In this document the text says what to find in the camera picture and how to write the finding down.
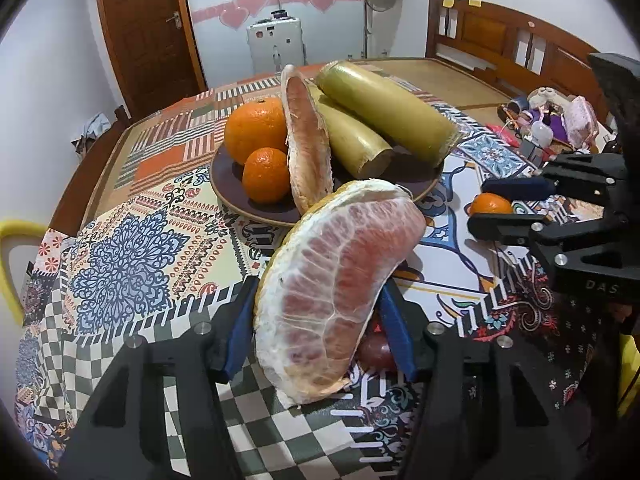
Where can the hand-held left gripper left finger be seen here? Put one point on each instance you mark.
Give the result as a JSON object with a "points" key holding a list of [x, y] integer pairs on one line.
{"points": [[240, 327]]}

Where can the pink patterned pouch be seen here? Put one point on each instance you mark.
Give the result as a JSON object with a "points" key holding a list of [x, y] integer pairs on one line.
{"points": [[581, 120]]}

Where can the wooden bed headboard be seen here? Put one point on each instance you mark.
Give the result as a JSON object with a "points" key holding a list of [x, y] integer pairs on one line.
{"points": [[505, 35]]}

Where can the purple round plate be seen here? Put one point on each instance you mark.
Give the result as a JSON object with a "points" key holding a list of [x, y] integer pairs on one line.
{"points": [[280, 207]]}

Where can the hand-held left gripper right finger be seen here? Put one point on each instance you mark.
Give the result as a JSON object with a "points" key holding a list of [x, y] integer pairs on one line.
{"points": [[395, 332]]}

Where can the medium orange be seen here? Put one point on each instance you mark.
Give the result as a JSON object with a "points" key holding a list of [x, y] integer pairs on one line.
{"points": [[491, 205]]}

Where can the small white bottle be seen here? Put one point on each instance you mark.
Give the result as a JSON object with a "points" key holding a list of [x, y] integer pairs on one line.
{"points": [[541, 135]]}

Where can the white appliance box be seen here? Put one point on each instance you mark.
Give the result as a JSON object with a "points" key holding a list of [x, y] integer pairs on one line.
{"points": [[275, 45]]}

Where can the yellow foam tube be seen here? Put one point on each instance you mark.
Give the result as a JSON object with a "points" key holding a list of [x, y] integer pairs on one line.
{"points": [[10, 260]]}

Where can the large orange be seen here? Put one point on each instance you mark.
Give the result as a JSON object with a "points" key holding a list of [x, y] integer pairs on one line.
{"points": [[255, 130]]}

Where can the patterned patchwork cloth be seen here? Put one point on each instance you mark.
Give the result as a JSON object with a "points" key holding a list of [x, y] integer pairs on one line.
{"points": [[130, 270]]}

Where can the pile of clothes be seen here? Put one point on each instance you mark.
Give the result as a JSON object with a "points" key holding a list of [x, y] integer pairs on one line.
{"points": [[92, 130]]}

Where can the wooden wardrobe with glass doors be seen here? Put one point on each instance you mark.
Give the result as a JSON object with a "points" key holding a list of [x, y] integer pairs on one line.
{"points": [[280, 5]]}

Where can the peeled pomelo segment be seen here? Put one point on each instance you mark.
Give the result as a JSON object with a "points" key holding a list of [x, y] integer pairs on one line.
{"points": [[306, 145], [330, 280]]}

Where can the brown wooden door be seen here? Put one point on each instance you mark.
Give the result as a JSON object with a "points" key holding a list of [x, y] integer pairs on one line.
{"points": [[145, 30]]}

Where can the striped patchwork blanket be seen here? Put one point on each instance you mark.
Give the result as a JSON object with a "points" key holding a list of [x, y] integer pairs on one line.
{"points": [[165, 125]]}

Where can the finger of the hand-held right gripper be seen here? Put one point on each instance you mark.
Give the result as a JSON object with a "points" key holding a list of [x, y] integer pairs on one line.
{"points": [[505, 227], [520, 189]]}

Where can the pile of toys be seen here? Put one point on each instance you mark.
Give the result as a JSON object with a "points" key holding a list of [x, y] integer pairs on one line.
{"points": [[540, 115]]}

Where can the sugarcane piece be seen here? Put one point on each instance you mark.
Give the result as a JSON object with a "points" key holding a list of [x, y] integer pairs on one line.
{"points": [[355, 142], [385, 110]]}

